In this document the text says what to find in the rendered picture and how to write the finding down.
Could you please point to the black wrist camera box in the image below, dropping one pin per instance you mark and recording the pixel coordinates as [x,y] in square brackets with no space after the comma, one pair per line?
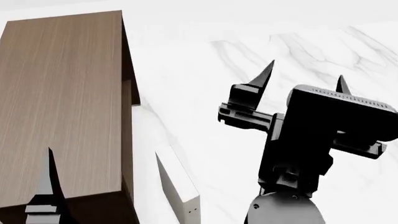
[329,112]

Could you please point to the brown wooden cabinet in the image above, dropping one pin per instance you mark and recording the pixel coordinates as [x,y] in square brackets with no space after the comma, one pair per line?
[62,93]

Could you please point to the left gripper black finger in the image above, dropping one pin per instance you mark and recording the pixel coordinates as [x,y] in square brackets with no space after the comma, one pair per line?
[46,205]

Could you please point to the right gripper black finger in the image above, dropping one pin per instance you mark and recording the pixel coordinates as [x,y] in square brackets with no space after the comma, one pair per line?
[342,86]
[248,95]

